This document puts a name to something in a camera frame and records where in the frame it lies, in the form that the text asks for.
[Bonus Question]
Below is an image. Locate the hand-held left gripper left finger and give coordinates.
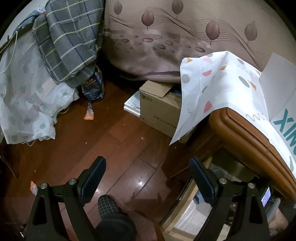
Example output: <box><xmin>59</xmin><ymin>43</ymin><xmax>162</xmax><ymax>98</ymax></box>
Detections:
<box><xmin>26</xmin><ymin>156</ymin><xmax>107</xmax><ymax>241</ymax></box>

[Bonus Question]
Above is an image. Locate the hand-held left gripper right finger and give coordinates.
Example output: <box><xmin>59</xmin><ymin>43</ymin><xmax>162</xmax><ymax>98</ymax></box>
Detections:
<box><xmin>188</xmin><ymin>156</ymin><xmax>271</xmax><ymax>241</ymax></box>

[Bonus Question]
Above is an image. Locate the wooden nightstand drawer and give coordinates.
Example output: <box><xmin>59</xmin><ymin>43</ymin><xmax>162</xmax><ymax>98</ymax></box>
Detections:
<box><xmin>159</xmin><ymin>148</ymin><xmax>278</xmax><ymax>241</ymax></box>

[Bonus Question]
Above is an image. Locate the person's right hand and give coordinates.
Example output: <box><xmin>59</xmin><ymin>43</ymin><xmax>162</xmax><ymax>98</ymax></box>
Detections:
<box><xmin>269</xmin><ymin>207</ymin><xmax>290</xmax><ymax>231</ymax></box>

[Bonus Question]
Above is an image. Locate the person's plaid slipper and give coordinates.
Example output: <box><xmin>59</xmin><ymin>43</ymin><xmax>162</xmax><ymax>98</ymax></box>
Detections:
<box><xmin>97</xmin><ymin>195</ymin><xmax>122</xmax><ymax>218</ymax></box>

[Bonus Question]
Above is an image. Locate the plaid slipper foot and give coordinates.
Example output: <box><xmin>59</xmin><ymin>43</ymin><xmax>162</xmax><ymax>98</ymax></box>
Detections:
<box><xmin>95</xmin><ymin>214</ymin><xmax>137</xmax><ymax>241</ymax></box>

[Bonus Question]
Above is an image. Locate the brown wooden nightstand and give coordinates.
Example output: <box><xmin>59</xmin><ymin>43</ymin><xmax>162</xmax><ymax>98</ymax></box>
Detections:
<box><xmin>170</xmin><ymin>108</ymin><xmax>296</xmax><ymax>202</ymax></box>

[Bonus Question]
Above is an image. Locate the brown cardboard box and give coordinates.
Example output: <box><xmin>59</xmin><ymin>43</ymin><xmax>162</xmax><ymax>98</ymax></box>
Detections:
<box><xmin>139</xmin><ymin>80</ymin><xmax>197</xmax><ymax>139</ymax></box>

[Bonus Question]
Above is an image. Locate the white patterned table cloth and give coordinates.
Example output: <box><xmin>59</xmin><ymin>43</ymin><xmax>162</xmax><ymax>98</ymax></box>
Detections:
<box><xmin>169</xmin><ymin>50</ymin><xmax>296</xmax><ymax>173</ymax></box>

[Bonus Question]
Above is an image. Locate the blue snack bag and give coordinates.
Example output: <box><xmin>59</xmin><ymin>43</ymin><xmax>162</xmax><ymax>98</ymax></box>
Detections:
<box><xmin>81</xmin><ymin>67</ymin><xmax>104</xmax><ymax>103</ymax></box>

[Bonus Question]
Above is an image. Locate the white dotted sheer cloth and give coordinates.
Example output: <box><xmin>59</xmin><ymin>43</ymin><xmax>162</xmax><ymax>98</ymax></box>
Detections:
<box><xmin>0</xmin><ymin>30</ymin><xmax>80</xmax><ymax>144</ymax></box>

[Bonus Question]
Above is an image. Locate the white shoe box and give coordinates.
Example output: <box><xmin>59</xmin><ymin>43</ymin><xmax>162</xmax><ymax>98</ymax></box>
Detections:
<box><xmin>258</xmin><ymin>53</ymin><xmax>296</xmax><ymax>163</ymax></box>

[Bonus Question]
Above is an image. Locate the leaf print bed sheet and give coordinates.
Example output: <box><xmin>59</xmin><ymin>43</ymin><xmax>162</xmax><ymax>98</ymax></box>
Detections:
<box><xmin>102</xmin><ymin>0</ymin><xmax>294</xmax><ymax>84</ymax></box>

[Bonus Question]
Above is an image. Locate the grey plaid cloth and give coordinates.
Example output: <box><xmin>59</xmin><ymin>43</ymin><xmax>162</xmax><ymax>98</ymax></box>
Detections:
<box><xmin>32</xmin><ymin>0</ymin><xmax>105</xmax><ymax>88</ymax></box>

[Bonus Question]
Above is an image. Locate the dark blue cloth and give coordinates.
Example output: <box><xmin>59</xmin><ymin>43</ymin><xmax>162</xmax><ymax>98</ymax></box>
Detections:
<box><xmin>16</xmin><ymin>3</ymin><xmax>48</xmax><ymax>35</ymax></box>

